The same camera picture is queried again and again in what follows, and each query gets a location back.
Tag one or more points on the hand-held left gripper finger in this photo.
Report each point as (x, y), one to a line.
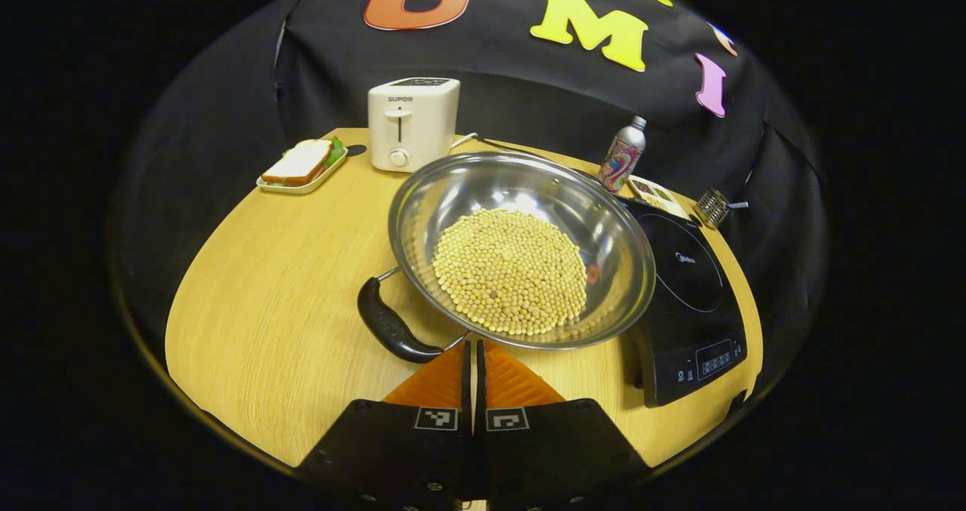
(466, 379)
(481, 379)

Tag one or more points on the stainless steel pot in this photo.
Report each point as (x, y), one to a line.
(483, 186)

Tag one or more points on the black induction cooktop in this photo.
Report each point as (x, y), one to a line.
(694, 292)

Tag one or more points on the pile of soybeans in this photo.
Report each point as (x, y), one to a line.
(509, 269)

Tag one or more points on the white divided dish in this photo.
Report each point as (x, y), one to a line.
(656, 192)

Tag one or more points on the white toaster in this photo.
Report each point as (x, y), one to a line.
(423, 126)

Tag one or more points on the silver drink bottle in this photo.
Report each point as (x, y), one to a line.
(622, 156)

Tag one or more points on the sandwich with lettuce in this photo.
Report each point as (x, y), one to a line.
(298, 162)

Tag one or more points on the black backdrop cloth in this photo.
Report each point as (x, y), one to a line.
(528, 96)

